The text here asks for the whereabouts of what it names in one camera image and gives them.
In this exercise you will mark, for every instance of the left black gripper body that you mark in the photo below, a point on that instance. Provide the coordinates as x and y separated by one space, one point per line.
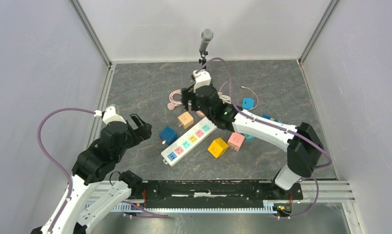
136 135

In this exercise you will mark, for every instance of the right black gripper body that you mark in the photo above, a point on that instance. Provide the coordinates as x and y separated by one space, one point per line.
188 94

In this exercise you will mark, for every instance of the beige cube plug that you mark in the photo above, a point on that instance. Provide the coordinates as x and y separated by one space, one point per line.
185 120

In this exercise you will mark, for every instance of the blue cube plug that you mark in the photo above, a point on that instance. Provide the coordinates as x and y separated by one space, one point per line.
168 136

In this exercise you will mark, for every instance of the yellow cube plug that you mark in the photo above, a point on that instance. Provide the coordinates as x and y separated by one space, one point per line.
218 147

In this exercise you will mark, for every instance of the pink cube plug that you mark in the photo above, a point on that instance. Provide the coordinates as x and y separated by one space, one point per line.
235 141

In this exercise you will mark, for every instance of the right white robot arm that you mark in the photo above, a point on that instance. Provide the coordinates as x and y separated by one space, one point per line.
301 143

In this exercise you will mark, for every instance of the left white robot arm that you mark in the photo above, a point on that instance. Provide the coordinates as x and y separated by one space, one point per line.
90 169

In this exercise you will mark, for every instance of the round pink socket base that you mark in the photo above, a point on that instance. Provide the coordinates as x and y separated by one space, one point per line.
200 114

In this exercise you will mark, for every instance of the white power strip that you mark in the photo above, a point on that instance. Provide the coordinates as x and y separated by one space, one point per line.
187 142

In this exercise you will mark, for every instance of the black tripod stand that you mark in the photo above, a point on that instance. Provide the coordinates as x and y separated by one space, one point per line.
203 60

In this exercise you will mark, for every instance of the teal power strip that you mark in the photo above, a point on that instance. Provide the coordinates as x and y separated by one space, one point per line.
248 137

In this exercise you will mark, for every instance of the blue green toy block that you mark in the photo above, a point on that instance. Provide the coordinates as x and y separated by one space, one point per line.
271 118

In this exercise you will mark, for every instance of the silver microphone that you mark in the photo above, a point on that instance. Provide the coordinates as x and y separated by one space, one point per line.
207 36

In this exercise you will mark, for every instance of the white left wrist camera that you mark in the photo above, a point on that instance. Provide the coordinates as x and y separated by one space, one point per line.
110 114

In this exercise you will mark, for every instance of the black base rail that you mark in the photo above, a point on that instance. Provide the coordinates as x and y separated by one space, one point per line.
245 193

